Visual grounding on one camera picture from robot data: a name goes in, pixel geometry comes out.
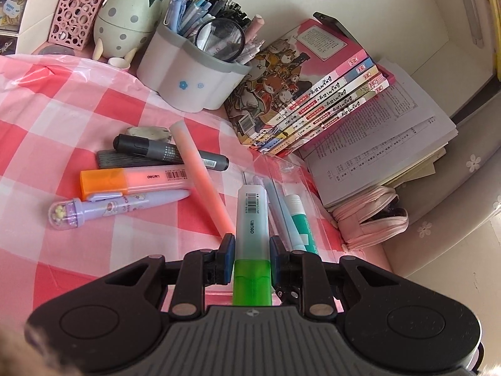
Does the purple cartoon pen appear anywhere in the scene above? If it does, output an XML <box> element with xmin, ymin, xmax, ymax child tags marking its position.
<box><xmin>48</xmin><ymin>189</ymin><xmax>191</xmax><ymax>230</ymax></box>

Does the light purple pen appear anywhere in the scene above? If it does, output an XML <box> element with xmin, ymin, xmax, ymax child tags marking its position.
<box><xmin>252</xmin><ymin>175</ymin><xmax>289</xmax><ymax>242</ymax></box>

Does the pink tube pen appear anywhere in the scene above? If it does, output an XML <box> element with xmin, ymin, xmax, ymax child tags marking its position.
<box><xmin>170</xmin><ymin>121</ymin><xmax>236</xmax><ymax>237</ymax></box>

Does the white drawer organizer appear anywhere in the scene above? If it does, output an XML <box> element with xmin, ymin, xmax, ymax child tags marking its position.
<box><xmin>1</xmin><ymin>0</ymin><xmax>59</xmax><ymax>55</ymax></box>

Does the white spine comic book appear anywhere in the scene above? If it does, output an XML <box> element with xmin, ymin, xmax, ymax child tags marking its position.
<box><xmin>267</xmin><ymin>80</ymin><xmax>390</xmax><ymax>156</ymax></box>

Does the red checkered tablecloth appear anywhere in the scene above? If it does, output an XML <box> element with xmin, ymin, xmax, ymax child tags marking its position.
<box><xmin>0</xmin><ymin>52</ymin><xmax>392</xmax><ymax>330</ymax></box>

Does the orange cap pink highlighter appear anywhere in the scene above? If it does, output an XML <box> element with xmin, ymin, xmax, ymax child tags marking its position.
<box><xmin>80</xmin><ymin>165</ymin><xmax>193</xmax><ymax>200</ymax></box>

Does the stack of printed papers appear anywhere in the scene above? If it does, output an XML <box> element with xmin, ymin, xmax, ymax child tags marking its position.
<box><xmin>300</xmin><ymin>59</ymin><xmax>458</xmax><ymax>207</ymax></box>

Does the black grey marker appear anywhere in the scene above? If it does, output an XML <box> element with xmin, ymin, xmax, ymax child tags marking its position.
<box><xmin>113</xmin><ymin>134</ymin><xmax>229</xmax><ymax>171</ymax></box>

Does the blue pen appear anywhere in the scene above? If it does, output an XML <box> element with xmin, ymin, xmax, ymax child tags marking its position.
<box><xmin>262</xmin><ymin>177</ymin><xmax>306</xmax><ymax>251</ymax></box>

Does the pink mesh pen holder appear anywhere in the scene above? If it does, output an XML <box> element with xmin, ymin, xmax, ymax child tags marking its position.
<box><xmin>48</xmin><ymin>0</ymin><xmax>104</xmax><ymax>51</ymax></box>

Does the cream spine comic book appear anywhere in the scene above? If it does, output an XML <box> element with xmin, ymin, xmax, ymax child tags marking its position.
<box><xmin>253</xmin><ymin>59</ymin><xmax>389</xmax><ymax>154</ymax></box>

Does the clear plastic organizer box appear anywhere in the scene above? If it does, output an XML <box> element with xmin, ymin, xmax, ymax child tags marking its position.
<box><xmin>242</xmin><ymin>155</ymin><xmax>340</xmax><ymax>262</ymax></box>

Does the striped spine comic book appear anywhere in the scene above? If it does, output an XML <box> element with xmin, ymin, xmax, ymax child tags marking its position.
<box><xmin>262</xmin><ymin>75</ymin><xmax>390</xmax><ymax>154</ymax></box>

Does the black magnifying glass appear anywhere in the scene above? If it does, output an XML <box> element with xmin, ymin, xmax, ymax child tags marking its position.
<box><xmin>194</xmin><ymin>18</ymin><xmax>245</xmax><ymax>62</ymax></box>

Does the black bookend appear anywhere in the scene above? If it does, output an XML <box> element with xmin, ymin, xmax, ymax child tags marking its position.
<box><xmin>313</xmin><ymin>12</ymin><xmax>359</xmax><ymax>44</ymax></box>

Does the green cap highlighter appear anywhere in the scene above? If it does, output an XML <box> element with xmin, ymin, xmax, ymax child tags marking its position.
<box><xmin>233</xmin><ymin>184</ymin><xmax>272</xmax><ymax>306</ymax></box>

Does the pink spine comic book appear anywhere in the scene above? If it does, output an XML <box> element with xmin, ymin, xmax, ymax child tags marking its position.
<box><xmin>224</xmin><ymin>19</ymin><xmax>369</xmax><ymax>147</ymax></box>

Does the pink pencil case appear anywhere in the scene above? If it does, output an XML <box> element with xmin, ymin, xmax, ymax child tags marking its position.
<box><xmin>331</xmin><ymin>186</ymin><xmax>409</xmax><ymax>250</ymax></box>

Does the grey white pen holder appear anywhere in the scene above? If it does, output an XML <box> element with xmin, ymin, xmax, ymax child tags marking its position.
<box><xmin>137</xmin><ymin>24</ymin><xmax>251</xmax><ymax>113</ymax></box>

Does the green eggshell pen holder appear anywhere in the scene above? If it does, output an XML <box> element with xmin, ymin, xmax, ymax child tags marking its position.
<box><xmin>93</xmin><ymin>0</ymin><xmax>161</xmax><ymax>63</ymax></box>

